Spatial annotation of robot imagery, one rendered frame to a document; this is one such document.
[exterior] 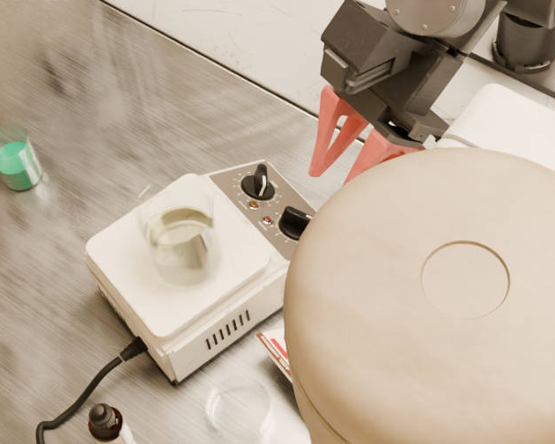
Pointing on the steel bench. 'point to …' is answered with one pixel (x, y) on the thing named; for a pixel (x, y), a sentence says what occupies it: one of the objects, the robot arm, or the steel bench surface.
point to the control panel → (282, 198)
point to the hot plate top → (121, 273)
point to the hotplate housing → (250, 297)
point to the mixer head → (443, 289)
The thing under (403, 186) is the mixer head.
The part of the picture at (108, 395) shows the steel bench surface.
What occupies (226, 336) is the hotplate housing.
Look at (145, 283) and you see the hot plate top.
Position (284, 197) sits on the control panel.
